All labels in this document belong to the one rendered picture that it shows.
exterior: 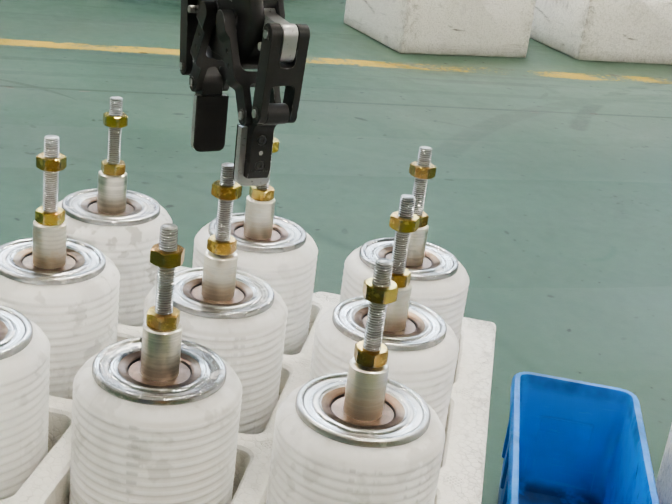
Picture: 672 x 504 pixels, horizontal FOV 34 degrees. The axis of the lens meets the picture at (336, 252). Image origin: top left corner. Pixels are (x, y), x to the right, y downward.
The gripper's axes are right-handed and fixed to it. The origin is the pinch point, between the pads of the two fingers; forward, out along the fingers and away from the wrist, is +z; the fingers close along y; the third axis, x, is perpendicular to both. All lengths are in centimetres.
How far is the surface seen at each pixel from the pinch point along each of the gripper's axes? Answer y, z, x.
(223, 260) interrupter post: 1.2, 7.3, -0.4
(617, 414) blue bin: 1.9, 25.6, 38.7
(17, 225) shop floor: -77, 35, 6
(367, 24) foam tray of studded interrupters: -199, 32, 133
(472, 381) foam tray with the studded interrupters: 5.1, 17.4, 18.9
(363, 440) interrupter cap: 19.8, 9.9, -0.2
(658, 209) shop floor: -63, 35, 111
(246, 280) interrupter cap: -0.8, 9.9, 2.5
